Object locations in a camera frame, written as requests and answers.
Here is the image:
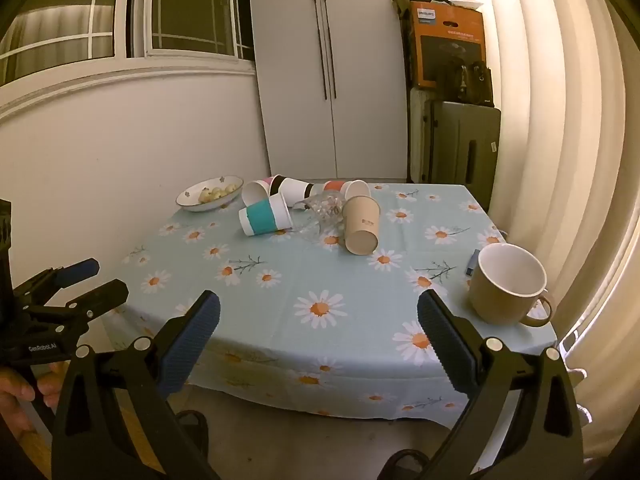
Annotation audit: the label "teal band paper cup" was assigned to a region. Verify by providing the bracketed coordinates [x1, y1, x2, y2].
[238, 192, 294, 237]

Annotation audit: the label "orange band paper cup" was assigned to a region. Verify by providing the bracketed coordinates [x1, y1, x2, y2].
[322, 179, 371, 201]

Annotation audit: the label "black band paper cup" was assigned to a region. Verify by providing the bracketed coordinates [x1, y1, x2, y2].
[278, 178, 317, 206]

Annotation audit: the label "plain beige paper cup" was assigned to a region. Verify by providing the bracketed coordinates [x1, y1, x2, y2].
[342, 195, 382, 256]

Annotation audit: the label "cream curtain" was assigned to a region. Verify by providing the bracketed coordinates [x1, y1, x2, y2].
[447, 0, 640, 463]

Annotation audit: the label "white enamel bowl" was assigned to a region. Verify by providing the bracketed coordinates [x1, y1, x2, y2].
[176, 175, 245, 213]

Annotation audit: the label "white framed window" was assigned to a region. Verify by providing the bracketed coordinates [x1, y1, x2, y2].
[0, 0, 256, 85]

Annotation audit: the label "grey suitcase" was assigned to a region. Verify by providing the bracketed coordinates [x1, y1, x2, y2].
[409, 87, 502, 212]

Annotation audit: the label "small black handbag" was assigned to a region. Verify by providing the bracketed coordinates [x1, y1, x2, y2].
[439, 57, 494, 107]

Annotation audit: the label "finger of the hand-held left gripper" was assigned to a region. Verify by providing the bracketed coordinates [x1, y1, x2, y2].
[12, 258, 100, 307]
[27, 279, 130, 333]

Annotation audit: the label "orange cardboard box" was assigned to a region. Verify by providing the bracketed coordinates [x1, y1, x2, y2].
[408, 0, 494, 91]

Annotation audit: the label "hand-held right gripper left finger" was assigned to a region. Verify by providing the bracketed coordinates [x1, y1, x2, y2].
[51, 289, 222, 480]

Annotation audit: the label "clear glass cup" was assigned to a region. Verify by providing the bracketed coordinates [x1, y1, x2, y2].
[292, 192, 347, 244]

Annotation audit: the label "pale yellow food pieces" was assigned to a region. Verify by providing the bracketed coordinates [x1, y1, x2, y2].
[199, 184, 239, 204]

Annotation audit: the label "blue daisy print tablecloth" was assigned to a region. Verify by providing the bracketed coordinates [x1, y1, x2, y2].
[102, 182, 559, 432]

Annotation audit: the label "white wardrobe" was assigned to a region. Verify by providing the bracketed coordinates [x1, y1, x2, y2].
[248, 0, 414, 184]

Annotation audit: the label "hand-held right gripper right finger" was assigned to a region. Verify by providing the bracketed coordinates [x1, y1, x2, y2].
[417, 288, 586, 480]

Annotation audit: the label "pink band paper cup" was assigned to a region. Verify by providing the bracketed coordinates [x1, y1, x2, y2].
[242, 175, 286, 209]

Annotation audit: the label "beige ceramic mug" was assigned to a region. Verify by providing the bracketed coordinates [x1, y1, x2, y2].
[468, 243, 554, 329]

